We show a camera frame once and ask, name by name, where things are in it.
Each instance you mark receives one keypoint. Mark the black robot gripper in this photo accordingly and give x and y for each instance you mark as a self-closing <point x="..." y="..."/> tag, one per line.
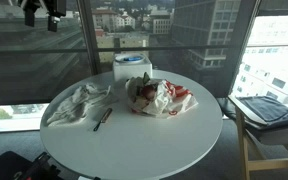
<point x="50" y="6"/>

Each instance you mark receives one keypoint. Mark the white waffle towel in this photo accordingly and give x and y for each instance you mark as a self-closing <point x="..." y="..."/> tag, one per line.
<point x="74" y="103"/>

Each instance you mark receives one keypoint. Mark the white round plate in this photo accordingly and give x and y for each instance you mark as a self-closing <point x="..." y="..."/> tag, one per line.
<point x="120" y="59"/>

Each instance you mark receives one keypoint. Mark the blue marker pen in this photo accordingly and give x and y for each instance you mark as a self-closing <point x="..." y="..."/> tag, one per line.
<point x="132" y="59"/>

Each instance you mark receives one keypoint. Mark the white box with blue lid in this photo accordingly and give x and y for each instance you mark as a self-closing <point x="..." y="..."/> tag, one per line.
<point x="132" y="71"/>

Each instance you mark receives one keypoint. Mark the green leaf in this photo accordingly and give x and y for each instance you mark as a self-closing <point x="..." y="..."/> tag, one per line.
<point x="146" y="78"/>

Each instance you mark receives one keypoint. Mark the red round fruit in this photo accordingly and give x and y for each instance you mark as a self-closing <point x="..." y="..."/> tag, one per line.
<point x="148" y="91"/>

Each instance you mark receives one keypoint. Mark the black equipment base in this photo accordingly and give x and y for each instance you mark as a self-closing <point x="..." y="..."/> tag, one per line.
<point x="7" y="166"/>

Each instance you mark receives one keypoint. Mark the white plastic bag red print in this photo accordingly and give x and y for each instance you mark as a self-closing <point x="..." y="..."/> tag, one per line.
<point x="170" y="101"/>

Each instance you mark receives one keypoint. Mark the dark blue folded blanket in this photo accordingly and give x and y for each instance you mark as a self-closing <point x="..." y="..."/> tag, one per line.
<point x="270" y="108"/>

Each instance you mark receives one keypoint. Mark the grey chair cushion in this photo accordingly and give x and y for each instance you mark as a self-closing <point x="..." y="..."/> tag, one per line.
<point x="280" y="135"/>

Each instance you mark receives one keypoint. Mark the dark window frame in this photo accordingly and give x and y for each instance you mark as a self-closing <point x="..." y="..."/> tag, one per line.
<point x="90" y="40"/>

